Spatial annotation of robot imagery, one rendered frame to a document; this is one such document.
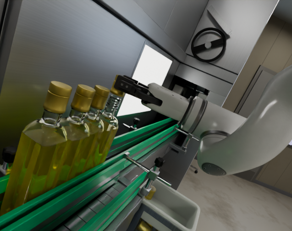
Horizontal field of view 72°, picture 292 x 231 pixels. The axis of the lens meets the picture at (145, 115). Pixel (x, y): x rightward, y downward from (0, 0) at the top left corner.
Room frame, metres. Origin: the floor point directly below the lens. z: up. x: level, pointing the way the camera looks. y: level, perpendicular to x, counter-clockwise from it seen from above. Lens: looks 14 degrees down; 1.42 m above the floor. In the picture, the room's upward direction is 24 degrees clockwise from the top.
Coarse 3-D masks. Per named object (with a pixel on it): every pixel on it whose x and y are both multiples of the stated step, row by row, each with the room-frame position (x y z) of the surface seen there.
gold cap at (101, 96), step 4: (96, 88) 0.41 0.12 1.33; (100, 88) 0.41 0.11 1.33; (104, 88) 0.42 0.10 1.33; (96, 92) 0.41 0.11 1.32; (100, 92) 0.41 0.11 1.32; (104, 92) 0.41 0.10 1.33; (108, 92) 0.42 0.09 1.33; (96, 96) 0.41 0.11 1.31; (100, 96) 0.41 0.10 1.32; (104, 96) 0.41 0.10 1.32; (92, 100) 0.41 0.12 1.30; (96, 100) 0.41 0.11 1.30; (100, 100) 0.41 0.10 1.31; (104, 100) 0.42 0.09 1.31; (92, 104) 0.41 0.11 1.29; (96, 104) 0.41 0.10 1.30; (100, 104) 0.41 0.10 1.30; (104, 104) 0.42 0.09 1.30; (96, 108) 0.41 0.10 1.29; (100, 108) 0.41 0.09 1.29
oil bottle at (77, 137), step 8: (64, 120) 0.35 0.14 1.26; (72, 128) 0.34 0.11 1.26; (80, 128) 0.35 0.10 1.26; (88, 128) 0.38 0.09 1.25; (72, 136) 0.34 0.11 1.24; (80, 136) 0.35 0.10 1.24; (88, 136) 0.38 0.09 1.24; (72, 144) 0.34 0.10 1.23; (80, 144) 0.36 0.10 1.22; (64, 152) 0.33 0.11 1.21; (72, 152) 0.35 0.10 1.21; (80, 152) 0.37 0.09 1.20; (64, 160) 0.34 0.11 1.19; (72, 160) 0.35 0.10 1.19; (64, 168) 0.34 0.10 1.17; (72, 168) 0.36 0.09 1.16; (56, 176) 0.33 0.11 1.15; (64, 176) 0.35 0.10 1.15; (72, 176) 0.37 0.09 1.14; (56, 184) 0.34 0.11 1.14
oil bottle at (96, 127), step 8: (88, 120) 0.40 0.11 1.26; (96, 120) 0.42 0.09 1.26; (96, 128) 0.41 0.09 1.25; (96, 136) 0.42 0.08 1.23; (88, 144) 0.40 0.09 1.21; (96, 144) 0.43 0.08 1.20; (88, 152) 0.41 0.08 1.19; (80, 160) 0.39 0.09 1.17; (88, 160) 0.42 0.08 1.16; (80, 168) 0.40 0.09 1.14; (88, 168) 0.44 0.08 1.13
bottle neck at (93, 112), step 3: (90, 108) 0.41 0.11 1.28; (93, 108) 0.41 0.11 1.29; (90, 111) 0.41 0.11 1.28; (93, 111) 0.41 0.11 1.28; (96, 111) 0.41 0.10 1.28; (99, 111) 0.42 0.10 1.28; (87, 114) 0.41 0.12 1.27; (90, 114) 0.41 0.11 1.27; (93, 114) 0.41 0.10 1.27; (96, 114) 0.41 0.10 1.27; (99, 114) 0.42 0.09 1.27; (93, 117) 0.41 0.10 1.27; (96, 117) 0.42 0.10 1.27
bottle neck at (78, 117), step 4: (72, 108) 0.36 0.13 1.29; (72, 112) 0.35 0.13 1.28; (76, 112) 0.35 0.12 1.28; (80, 112) 0.36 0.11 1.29; (84, 112) 0.36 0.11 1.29; (68, 116) 0.36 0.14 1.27; (72, 116) 0.35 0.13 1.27; (76, 116) 0.35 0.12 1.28; (80, 116) 0.36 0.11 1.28; (84, 116) 0.37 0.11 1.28; (72, 120) 0.35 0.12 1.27; (76, 120) 0.35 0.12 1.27; (80, 120) 0.36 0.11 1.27
